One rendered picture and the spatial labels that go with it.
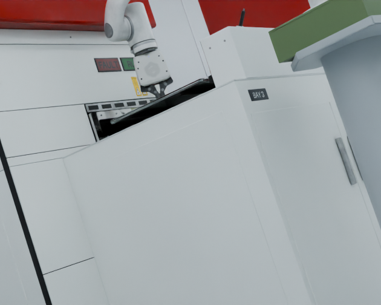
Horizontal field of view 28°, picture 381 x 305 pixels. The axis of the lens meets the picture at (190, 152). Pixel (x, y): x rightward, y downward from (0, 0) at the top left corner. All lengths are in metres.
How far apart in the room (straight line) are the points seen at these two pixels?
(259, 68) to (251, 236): 0.44
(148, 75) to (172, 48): 3.22
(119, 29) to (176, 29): 3.39
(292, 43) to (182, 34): 3.99
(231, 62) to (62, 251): 0.70
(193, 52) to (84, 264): 3.80
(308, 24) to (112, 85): 0.90
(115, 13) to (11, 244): 0.76
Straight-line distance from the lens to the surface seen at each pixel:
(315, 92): 2.19
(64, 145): 2.23
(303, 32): 1.79
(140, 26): 2.39
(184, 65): 5.63
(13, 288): 2.15
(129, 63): 2.59
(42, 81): 2.27
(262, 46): 2.02
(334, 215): 2.04
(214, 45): 1.93
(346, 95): 1.80
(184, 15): 5.90
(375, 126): 1.78
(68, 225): 2.15
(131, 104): 2.51
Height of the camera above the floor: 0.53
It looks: 5 degrees up
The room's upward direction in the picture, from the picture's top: 19 degrees counter-clockwise
